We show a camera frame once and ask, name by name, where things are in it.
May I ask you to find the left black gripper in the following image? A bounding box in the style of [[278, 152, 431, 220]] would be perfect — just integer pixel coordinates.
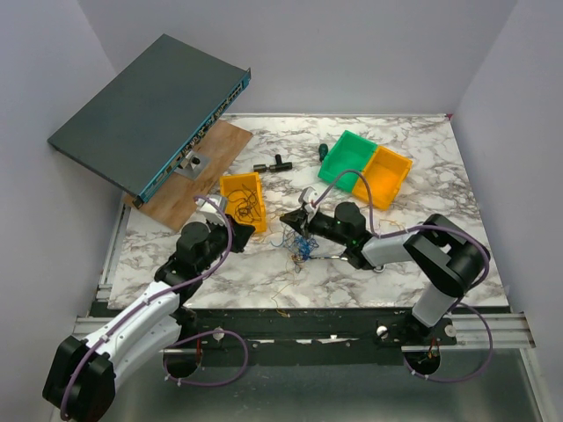
[[197, 214, 254, 273]]

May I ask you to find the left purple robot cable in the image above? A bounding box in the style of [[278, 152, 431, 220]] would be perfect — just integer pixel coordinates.
[[59, 195, 250, 421]]

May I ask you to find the yellow wire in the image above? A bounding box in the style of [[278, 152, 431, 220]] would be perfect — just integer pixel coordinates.
[[263, 215, 410, 318]]

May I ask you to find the green handled screwdriver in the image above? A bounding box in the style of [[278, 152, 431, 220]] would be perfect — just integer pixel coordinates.
[[318, 143, 329, 163]]

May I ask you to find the metal bracket with knob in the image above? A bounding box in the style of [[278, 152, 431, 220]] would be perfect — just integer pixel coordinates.
[[175, 150, 210, 180]]

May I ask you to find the purple wire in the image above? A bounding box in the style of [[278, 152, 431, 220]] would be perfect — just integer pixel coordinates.
[[226, 184, 260, 221]]

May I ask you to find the yellow bin on right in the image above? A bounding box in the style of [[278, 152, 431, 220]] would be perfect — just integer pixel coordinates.
[[352, 146, 413, 210]]

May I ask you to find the yellow bin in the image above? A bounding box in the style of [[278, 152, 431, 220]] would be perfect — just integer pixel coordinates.
[[352, 146, 413, 210], [219, 172, 267, 233]]

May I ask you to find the small open-end wrench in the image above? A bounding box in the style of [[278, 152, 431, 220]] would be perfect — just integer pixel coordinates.
[[308, 254, 348, 262]]

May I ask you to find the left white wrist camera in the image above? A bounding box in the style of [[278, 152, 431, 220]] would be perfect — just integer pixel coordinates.
[[194, 194, 229, 227]]

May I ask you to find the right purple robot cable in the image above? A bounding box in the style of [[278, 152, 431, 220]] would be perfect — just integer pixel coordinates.
[[310, 169, 494, 383]]

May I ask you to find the grey network switch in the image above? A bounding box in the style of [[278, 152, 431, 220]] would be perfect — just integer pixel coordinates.
[[48, 34, 252, 207]]

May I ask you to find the green plastic bin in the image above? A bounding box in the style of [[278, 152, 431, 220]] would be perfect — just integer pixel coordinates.
[[318, 130, 377, 184]]

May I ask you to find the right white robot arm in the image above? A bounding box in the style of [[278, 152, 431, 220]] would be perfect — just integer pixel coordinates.
[[280, 202, 491, 345]]

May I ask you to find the yellow bin on left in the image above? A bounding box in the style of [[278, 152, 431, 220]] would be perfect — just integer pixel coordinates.
[[219, 172, 267, 233]]

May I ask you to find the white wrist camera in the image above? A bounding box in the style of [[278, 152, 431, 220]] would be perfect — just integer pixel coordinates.
[[194, 194, 229, 227], [298, 186, 319, 219]]

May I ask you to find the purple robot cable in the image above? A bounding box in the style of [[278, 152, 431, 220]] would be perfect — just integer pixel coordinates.
[[59, 195, 250, 421], [310, 169, 494, 383]]

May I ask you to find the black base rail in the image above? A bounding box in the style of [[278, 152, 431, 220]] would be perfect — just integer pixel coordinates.
[[87, 298, 529, 368]]

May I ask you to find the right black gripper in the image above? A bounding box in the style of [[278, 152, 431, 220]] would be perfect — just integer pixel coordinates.
[[280, 207, 350, 247]]

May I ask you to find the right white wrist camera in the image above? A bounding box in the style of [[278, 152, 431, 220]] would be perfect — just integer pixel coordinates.
[[298, 186, 319, 219]]

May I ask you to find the black T pipe fitting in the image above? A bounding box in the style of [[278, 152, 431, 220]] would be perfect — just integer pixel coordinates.
[[252, 154, 293, 173]]

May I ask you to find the brown wooden board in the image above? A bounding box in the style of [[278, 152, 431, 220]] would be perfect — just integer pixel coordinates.
[[138, 120, 252, 232]]

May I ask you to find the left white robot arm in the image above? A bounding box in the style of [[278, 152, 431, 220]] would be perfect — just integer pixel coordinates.
[[42, 215, 255, 421]]

